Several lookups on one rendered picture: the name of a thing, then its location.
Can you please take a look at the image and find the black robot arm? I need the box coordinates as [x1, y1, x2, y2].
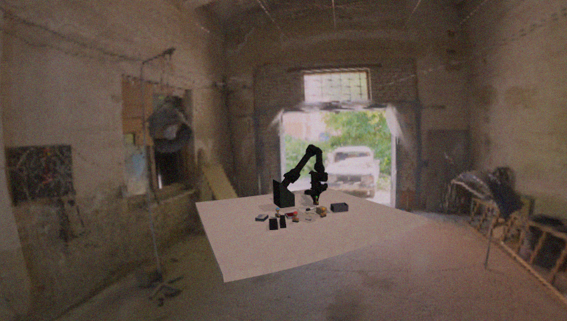
[281, 144, 328, 191]

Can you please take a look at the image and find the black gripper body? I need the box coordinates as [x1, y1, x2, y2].
[304, 181, 321, 195]

